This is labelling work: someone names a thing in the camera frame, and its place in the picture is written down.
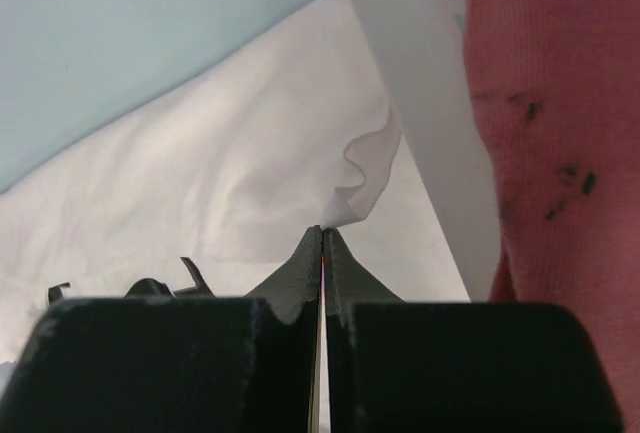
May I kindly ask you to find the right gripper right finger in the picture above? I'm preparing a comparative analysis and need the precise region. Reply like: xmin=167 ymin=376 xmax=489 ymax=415
xmin=323 ymin=229 xmax=403 ymax=326

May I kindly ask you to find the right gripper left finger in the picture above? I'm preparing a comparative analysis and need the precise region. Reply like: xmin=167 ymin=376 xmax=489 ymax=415
xmin=245 ymin=226 xmax=323 ymax=326

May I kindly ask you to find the white robot print t-shirt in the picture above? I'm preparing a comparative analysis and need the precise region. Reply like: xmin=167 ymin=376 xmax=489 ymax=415
xmin=0 ymin=0 xmax=474 ymax=374

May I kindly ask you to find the dusty pink t-shirt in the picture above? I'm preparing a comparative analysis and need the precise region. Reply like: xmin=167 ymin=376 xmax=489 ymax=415
xmin=464 ymin=0 xmax=639 ymax=432

